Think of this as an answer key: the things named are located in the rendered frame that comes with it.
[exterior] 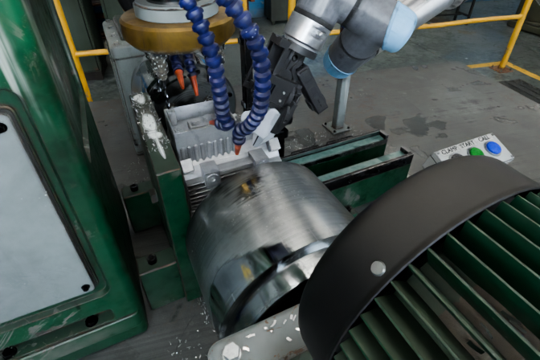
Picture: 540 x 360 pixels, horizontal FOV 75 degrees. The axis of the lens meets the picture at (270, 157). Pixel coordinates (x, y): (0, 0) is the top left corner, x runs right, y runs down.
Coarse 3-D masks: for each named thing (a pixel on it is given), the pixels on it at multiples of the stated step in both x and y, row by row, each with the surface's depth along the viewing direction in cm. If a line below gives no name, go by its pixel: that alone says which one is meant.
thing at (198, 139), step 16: (176, 112) 71; (192, 112) 72; (208, 112) 74; (176, 128) 70; (192, 128) 67; (208, 128) 64; (176, 144) 63; (192, 144) 65; (208, 144) 66; (224, 144) 68; (192, 160) 67
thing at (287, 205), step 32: (224, 192) 49; (256, 192) 47; (288, 192) 47; (320, 192) 49; (192, 224) 51; (224, 224) 46; (256, 224) 43; (288, 224) 42; (320, 224) 42; (192, 256) 51; (224, 256) 43; (256, 256) 40; (288, 256) 39; (320, 256) 40; (224, 288) 42; (256, 288) 40; (288, 288) 38; (224, 320) 41; (256, 320) 38
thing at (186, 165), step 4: (168, 136) 74; (268, 140) 70; (272, 140) 71; (276, 140) 71; (268, 144) 71; (272, 144) 70; (276, 144) 71; (268, 148) 71; (272, 148) 70; (276, 148) 70; (268, 152) 72; (184, 160) 65; (188, 160) 65; (180, 164) 65; (184, 164) 65; (188, 164) 65; (192, 164) 65; (184, 168) 64; (188, 168) 65; (192, 168) 65; (184, 172) 64; (188, 172) 65; (192, 172) 66
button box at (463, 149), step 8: (488, 136) 74; (464, 144) 72; (472, 144) 72; (480, 144) 73; (440, 152) 70; (448, 152) 70; (456, 152) 70; (464, 152) 71; (488, 152) 72; (504, 152) 72; (432, 160) 70; (440, 160) 69; (504, 160) 71; (424, 168) 73
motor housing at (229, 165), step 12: (240, 120) 73; (264, 144) 72; (228, 156) 69; (240, 156) 70; (276, 156) 72; (228, 168) 67; (240, 168) 68; (192, 180) 66; (192, 192) 66; (204, 192) 68; (192, 204) 68
